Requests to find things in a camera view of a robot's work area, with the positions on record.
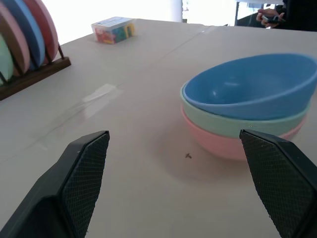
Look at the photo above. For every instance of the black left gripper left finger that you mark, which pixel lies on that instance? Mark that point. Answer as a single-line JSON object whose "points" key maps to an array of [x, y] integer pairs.
{"points": [[74, 188]]}

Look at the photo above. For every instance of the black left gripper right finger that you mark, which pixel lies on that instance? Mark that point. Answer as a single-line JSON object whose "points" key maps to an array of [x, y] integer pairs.
{"points": [[277, 183]]}

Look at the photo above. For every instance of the green bowl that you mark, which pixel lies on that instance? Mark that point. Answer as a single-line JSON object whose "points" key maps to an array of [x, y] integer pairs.
{"points": [[223, 124]]}

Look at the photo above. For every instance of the blue bowl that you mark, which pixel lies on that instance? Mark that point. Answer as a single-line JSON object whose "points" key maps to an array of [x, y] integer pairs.
{"points": [[247, 86]]}

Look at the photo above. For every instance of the pink bowl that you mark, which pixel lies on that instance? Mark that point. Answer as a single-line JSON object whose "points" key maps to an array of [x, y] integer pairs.
{"points": [[218, 143]]}

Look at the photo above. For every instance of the person's hand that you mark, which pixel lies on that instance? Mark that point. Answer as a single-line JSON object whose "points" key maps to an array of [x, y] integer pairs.
{"points": [[266, 16]]}

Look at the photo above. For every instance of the dark wooden plate rack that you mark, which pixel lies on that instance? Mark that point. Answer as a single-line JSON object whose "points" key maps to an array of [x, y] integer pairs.
{"points": [[34, 77]]}

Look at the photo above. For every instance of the green plate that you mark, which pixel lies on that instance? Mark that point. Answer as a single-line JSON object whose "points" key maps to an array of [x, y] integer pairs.
{"points": [[5, 62]]}

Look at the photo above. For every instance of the pink plate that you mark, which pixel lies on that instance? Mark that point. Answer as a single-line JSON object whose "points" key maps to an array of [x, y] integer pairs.
{"points": [[17, 44]]}

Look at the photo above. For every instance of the brown plate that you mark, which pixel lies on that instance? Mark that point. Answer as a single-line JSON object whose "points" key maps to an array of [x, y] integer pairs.
{"points": [[6, 44]]}

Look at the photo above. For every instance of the clear box of colourful pieces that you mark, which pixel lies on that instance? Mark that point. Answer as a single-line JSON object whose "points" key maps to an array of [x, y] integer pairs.
{"points": [[112, 31]]}

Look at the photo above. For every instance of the blue plate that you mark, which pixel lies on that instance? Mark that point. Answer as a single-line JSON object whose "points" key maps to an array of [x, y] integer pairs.
{"points": [[27, 32]]}

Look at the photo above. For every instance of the red plate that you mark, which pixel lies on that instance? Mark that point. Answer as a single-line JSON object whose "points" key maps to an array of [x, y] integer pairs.
{"points": [[44, 27]]}

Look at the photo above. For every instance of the dark phone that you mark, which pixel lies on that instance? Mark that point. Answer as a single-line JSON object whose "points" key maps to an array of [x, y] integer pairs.
{"points": [[271, 19]]}

